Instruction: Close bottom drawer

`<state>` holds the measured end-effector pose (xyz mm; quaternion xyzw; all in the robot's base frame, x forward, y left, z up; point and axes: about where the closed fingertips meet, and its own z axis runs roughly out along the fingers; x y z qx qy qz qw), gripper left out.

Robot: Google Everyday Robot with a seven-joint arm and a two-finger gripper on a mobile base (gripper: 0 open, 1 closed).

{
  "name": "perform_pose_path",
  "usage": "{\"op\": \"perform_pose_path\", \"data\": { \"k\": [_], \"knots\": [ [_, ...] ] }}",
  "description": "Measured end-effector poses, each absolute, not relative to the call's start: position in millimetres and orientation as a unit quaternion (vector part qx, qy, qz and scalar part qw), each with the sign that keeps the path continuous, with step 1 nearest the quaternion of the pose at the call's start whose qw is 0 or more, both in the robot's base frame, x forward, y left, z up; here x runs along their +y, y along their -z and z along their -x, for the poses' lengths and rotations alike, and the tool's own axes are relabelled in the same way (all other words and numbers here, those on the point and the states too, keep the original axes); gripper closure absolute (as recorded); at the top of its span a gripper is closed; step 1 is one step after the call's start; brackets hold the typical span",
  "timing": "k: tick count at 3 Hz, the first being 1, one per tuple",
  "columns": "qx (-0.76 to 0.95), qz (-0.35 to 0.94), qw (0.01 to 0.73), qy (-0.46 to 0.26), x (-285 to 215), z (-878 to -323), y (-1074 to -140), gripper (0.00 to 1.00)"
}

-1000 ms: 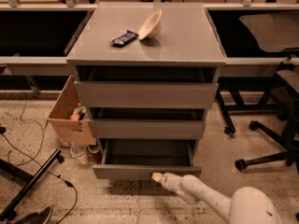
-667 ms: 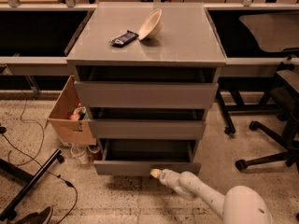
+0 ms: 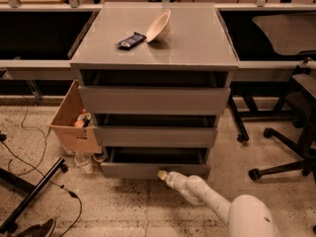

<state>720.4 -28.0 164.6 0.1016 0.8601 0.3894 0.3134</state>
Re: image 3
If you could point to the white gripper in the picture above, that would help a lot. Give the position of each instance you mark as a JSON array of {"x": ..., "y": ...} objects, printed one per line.
[{"x": 172, "y": 180}]

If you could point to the grey bottom drawer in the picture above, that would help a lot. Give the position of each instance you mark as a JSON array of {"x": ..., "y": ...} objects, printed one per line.
[{"x": 146, "y": 162}]

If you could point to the grey drawer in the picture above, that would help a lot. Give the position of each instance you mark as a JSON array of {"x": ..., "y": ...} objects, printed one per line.
[
  {"x": 146, "y": 162},
  {"x": 182, "y": 131},
  {"x": 134, "y": 100}
]

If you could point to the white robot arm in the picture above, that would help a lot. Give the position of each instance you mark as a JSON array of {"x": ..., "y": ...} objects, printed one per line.
[{"x": 245, "y": 216}]

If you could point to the grey middle drawer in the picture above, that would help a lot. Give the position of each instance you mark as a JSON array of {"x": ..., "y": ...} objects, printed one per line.
[{"x": 182, "y": 131}]

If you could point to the grey drawer cabinet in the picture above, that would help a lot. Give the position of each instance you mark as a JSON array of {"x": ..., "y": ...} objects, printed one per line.
[{"x": 195, "y": 54}]

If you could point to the grey top drawer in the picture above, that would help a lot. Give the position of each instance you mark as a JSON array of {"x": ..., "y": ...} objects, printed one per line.
[{"x": 134, "y": 100}]

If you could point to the cardboard box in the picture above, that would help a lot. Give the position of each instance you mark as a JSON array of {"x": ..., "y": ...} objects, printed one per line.
[{"x": 73, "y": 138}]

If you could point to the white bowl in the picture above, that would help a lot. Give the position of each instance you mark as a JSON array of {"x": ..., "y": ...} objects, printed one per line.
[{"x": 160, "y": 27}]

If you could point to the black office chair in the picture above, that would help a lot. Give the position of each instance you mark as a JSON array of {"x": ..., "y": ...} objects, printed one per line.
[{"x": 302, "y": 100}]

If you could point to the black stand leg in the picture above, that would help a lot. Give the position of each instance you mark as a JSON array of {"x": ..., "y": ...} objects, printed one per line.
[{"x": 10, "y": 225}]

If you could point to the black desk leg frame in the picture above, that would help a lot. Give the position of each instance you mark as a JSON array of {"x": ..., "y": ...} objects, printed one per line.
[{"x": 277, "y": 112}]

